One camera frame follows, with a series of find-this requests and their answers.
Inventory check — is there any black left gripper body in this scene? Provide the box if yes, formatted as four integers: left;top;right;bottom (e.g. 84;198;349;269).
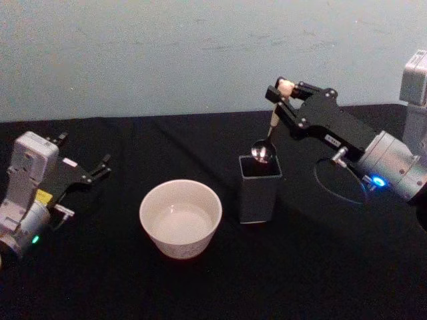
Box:
35;157;91;209

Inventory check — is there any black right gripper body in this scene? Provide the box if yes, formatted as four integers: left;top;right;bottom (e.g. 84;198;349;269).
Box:
292;89;385;158

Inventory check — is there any steel spoon with cream handle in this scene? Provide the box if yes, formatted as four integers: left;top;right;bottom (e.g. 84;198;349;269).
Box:
250;77;297;165

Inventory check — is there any white ceramic bowl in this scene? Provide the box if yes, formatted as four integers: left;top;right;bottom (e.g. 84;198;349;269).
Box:
139;179;224;260

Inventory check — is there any dark square utensil holder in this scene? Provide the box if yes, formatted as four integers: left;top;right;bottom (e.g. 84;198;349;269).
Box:
238;155;283;225

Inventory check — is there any black table cloth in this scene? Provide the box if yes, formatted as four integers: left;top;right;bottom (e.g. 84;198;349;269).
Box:
0;103;427;320

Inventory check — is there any thin dark gripper cable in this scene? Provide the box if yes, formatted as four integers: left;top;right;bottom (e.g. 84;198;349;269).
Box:
314;148;373;205
49;203;76;231

